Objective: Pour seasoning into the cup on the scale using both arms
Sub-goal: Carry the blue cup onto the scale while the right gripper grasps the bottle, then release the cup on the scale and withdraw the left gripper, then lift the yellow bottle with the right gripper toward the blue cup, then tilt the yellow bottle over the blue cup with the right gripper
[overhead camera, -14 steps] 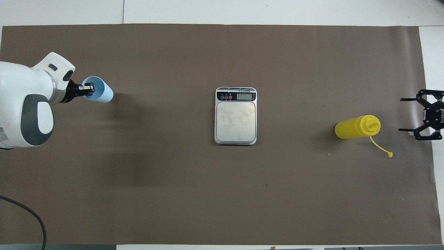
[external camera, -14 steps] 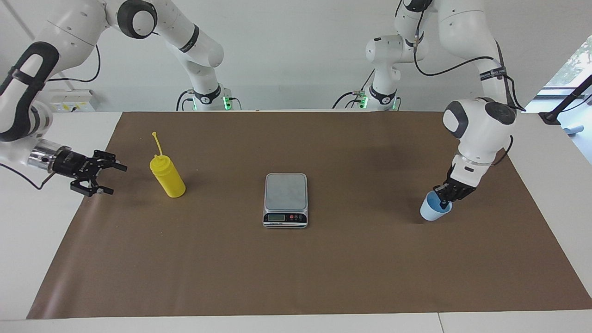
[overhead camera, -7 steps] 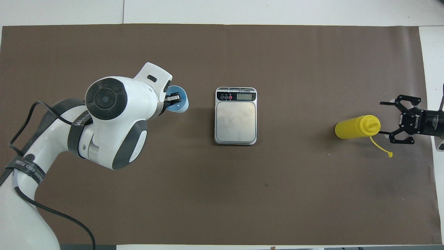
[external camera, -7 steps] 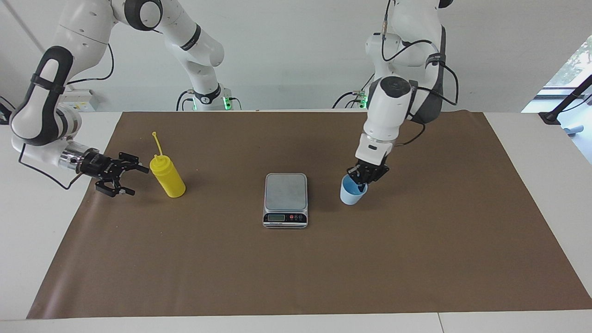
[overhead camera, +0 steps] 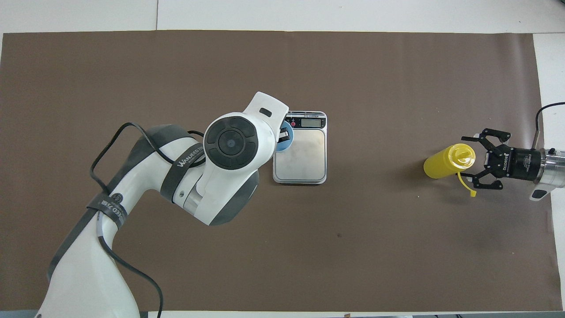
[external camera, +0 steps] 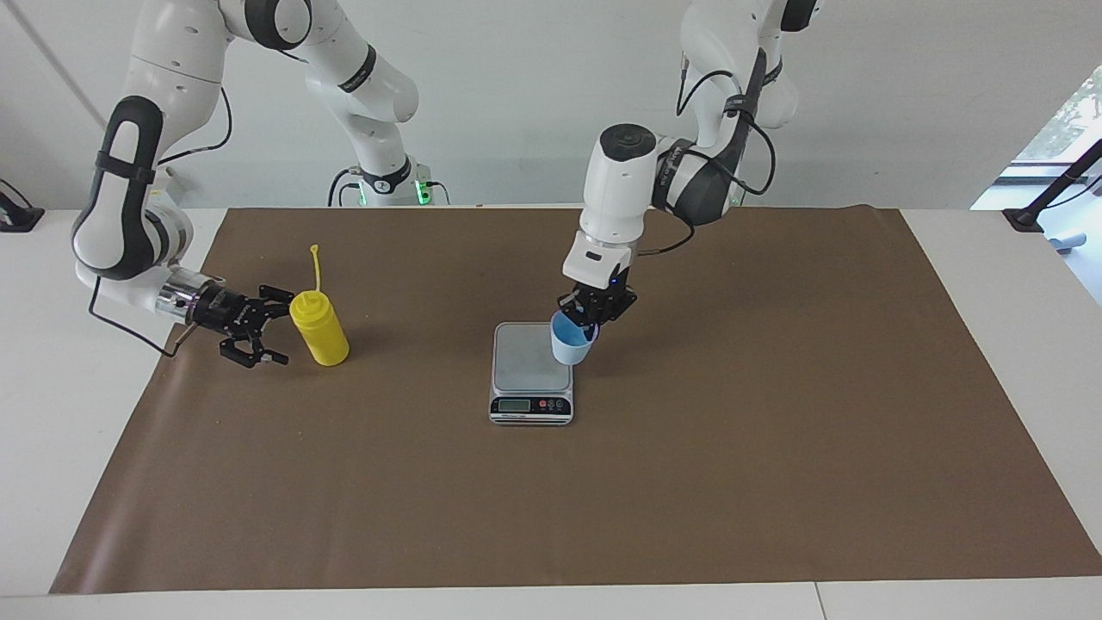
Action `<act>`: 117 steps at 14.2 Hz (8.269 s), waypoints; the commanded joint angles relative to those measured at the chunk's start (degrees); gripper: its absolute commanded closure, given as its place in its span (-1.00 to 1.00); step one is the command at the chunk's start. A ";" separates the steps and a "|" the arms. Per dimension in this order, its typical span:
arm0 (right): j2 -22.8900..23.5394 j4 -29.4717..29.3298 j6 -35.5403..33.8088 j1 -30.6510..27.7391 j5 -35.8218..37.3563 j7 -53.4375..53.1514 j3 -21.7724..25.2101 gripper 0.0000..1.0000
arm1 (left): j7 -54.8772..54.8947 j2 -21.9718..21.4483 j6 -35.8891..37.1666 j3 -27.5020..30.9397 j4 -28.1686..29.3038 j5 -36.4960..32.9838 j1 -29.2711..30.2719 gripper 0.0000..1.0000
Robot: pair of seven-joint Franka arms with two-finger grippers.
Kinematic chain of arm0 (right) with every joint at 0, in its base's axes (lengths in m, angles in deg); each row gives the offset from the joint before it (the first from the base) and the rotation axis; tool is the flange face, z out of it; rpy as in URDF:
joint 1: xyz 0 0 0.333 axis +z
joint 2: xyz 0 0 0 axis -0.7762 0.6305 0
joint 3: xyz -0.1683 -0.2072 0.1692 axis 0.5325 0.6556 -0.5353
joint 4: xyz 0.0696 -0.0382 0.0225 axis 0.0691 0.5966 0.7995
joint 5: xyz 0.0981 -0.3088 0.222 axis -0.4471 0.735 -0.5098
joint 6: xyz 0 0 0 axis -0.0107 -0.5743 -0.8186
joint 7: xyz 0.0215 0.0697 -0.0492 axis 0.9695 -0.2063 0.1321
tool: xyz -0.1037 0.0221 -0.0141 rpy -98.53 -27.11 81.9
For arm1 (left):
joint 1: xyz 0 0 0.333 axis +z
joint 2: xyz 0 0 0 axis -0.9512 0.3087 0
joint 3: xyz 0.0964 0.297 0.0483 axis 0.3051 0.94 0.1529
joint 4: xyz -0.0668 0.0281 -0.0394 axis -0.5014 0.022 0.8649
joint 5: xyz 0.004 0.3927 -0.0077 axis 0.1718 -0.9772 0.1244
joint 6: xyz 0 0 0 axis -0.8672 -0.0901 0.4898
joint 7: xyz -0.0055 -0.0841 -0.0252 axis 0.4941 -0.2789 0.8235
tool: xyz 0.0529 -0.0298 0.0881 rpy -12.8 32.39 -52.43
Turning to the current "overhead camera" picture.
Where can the brown table mat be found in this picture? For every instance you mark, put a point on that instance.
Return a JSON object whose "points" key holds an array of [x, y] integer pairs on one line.
{"points": [[309, 247]]}

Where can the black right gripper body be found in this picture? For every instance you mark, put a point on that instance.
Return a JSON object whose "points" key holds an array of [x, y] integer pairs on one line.
{"points": [[516, 163]]}

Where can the blue plastic cup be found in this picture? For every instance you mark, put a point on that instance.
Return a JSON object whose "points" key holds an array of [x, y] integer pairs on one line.
{"points": [[282, 147]]}

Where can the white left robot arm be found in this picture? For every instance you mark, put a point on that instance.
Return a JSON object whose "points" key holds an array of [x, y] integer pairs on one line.
{"points": [[229, 141]]}

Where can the silver digital kitchen scale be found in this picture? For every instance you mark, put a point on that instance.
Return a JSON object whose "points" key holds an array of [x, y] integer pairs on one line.
{"points": [[304, 159]]}

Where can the yellow squeeze bottle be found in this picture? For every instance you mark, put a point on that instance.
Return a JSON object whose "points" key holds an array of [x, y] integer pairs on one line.
{"points": [[441, 165]]}

